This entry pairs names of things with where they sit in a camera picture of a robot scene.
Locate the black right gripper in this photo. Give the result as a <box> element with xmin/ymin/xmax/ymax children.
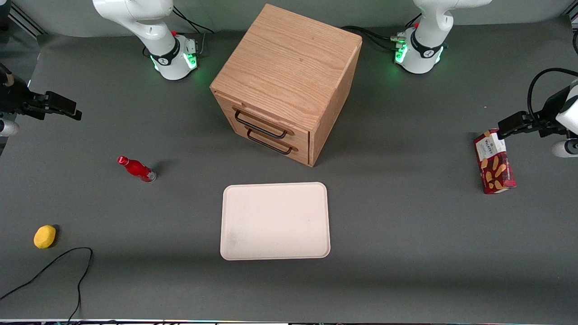
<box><xmin>0</xmin><ymin>63</ymin><xmax>83</xmax><ymax>121</ymax></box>

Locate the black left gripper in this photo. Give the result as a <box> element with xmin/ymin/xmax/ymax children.
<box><xmin>498</xmin><ymin>86</ymin><xmax>571</xmax><ymax>139</ymax></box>

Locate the black metal drawer handle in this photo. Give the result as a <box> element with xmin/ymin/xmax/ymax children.
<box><xmin>234</xmin><ymin>110</ymin><xmax>289</xmax><ymax>139</ymax></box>
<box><xmin>247</xmin><ymin>129</ymin><xmax>293</xmax><ymax>156</ymax></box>

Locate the oak wooden drawer cabinet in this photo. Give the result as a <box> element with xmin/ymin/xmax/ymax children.
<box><xmin>210</xmin><ymin>4</ymin><xmax>363</xmax><ymax>168</ymax></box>

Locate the red tartan shortbread box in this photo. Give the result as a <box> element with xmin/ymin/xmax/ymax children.
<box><xmin>473</xmin><ymin>129</ymin><xmax>517</xmax><ymax>195</ymax></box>

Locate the red plastic bottle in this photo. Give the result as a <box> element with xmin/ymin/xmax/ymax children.
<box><xmin>117</xmin><ymin>156</ymin><xmax>157</xmax><ymax>183</ymax></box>

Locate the yellow lemon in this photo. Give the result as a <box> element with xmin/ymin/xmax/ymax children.
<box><xmin>33</xmin><ymin>225</ymin><xmax>57</xmax><ymax>249</ymax></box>

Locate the cream plastic tray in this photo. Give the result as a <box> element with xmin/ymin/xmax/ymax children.
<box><xmin>220</xmin><ymin>182</ymin><xmax>331</xmax><ymax>261</ymax></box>

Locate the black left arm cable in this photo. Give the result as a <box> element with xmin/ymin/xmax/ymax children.
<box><xmin>527</xmin><ymin>67</ymin><xmax>578</xmax><ymax>121</ymax></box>

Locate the aluminium frame rail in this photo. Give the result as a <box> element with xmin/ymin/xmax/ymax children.
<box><xmin>8</xmin><ymin>4</ymin><xmax>47</xmax><ymax>37</ymax></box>

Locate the thin black table cable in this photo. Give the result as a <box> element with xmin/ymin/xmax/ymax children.
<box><xmin>0</xmin><ymin>247</ymin><xmax>94</xmax><ymax>324</ymax></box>

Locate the black base cable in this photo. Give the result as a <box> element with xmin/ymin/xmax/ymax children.
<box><xmin>172</xmin><ymin>5</ymin><xmax>215</xmax><ymax>35</ymax></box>
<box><xmin>341</xmin><ymin>25</ymin><xmax>403</xmax><ymax>51</ymax></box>

